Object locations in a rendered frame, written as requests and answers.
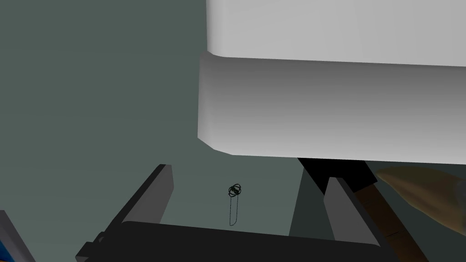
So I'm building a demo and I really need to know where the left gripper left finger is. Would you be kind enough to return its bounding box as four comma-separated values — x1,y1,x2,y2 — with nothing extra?
109,163,175,230

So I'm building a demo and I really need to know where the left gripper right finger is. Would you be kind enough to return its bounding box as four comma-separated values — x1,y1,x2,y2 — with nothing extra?
323,176,383,248

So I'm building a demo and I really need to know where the brown wooden bar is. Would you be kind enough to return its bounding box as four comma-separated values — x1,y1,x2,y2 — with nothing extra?
354,183,431,262

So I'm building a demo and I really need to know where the brown tapered shape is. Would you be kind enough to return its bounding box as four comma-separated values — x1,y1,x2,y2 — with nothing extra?
375,166,466,235

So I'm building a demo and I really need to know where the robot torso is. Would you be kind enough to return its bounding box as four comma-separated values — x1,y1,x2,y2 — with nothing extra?
197,0,466,165

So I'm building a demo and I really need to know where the grey and blue box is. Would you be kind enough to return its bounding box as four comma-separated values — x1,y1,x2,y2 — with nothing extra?
0,210,37,262

